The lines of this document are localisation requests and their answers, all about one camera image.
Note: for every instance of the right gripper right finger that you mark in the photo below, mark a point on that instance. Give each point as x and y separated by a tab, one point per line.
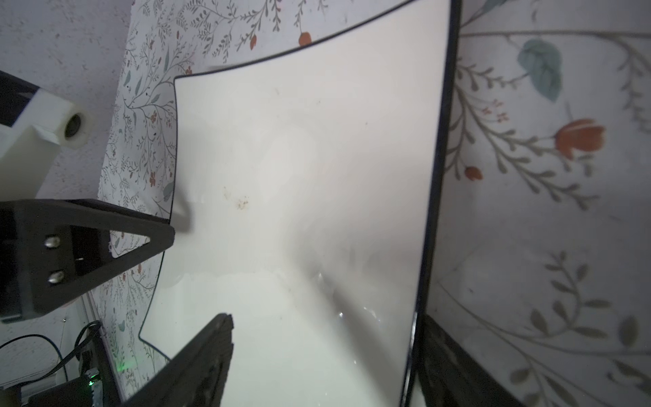
448	376

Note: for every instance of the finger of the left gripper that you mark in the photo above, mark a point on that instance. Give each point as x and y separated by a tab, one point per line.
53	251

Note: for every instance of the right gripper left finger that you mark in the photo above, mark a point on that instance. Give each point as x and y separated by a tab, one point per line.
197	375

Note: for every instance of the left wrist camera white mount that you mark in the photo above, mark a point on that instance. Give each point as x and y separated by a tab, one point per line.
36	125

